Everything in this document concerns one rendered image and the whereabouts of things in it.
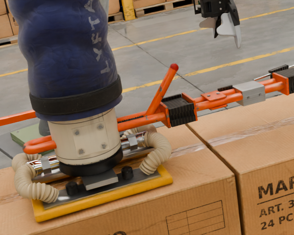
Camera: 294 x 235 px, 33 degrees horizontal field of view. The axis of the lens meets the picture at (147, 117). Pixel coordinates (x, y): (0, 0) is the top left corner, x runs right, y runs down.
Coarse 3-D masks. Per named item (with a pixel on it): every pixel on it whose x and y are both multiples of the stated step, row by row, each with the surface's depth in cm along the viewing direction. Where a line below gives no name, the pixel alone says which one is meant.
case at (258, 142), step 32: (288, 96) 164; (192, 128) 153; (224, 128) 149; (256, 128) 145; (288, 128) 142; (224, 160) 131; (256, 160) 127; (288, 160) 126; (256, 192) 126; (288, 192) 129; (256, 224) 129; (288, 224) 132
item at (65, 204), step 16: (128, 176) 123; (144, 176) 123; (160, 176) 123; (64, 192) 122; (80, 192) 121; (96, 192) 120; (112, 192) 119; (128, 192) 120; (48, 208) 116; (64, 208) 116; (80, 208) 117
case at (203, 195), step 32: (160, 128) 157; (128, 160) 139; (192, 160) 133; (0, 192) 134; (160, 192) 121; (192, 192) 121; (224, 192) 124; (0, 224) 119; (32, 224) 117; (64, 224) 115; (96, 224) 117; (128, 224) 119; (160, 224) 122; (192, 224) 124; (224, 224) 127
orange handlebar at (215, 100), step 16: (272, 80) 141; (208, 96) 134; (224, 96) 133; (240, 96) 134; (32, 112) 147; (144, 112) 132; (160, 112) 133; (128, 128) 127; (32, 144) 125; (48, 144) 122
